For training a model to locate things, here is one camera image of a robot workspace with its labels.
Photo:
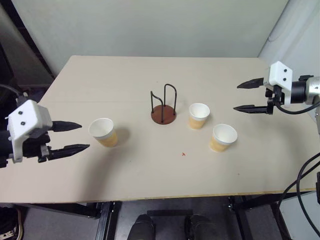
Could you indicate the dark rounded shape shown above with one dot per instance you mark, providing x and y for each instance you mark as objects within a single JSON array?
[
  {"x": 200, "y": 227},
  {"x": 141, "y": 227}
]

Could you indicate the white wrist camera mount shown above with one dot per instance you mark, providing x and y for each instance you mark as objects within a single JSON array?
[
  {"x": 278, "y": 77},
  {"x": 27, "y": 120}
]

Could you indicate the black metal table leg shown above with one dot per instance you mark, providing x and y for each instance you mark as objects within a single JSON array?
[
  {"x": 250, "y": 200},
  {"x": 107, "y": 222}
]

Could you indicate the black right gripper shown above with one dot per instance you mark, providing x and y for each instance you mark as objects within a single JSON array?
[{"x": 273, "y": 98}]

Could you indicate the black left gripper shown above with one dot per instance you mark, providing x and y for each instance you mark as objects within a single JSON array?
[{"x": 35, "y": 148}]

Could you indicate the black diagonal frame beam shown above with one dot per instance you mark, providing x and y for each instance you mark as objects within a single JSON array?
[{"x": 30, "y": 42}]

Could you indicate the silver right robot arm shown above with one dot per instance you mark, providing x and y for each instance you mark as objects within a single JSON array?
[{"x": 312, "y": 90}]

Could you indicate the yellow and white paper cup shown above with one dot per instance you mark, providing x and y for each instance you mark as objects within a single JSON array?
[
  {"x": 217, "y": 145},
  {"x": 196, "y": 123},
  {"x": 108, "y": 141}
]

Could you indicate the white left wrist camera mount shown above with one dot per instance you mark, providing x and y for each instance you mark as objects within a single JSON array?
[{"x": 27, "y": 120}]

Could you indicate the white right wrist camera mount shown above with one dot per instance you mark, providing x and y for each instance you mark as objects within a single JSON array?
[{"x": 278, "y": 77}]

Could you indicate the black rectangular block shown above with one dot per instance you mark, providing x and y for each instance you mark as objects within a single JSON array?
[{"x": 318, "y": 186}]

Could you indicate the black shoe with white sole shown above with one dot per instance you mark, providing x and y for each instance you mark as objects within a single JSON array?
[{"x": 7, "y": 220}]

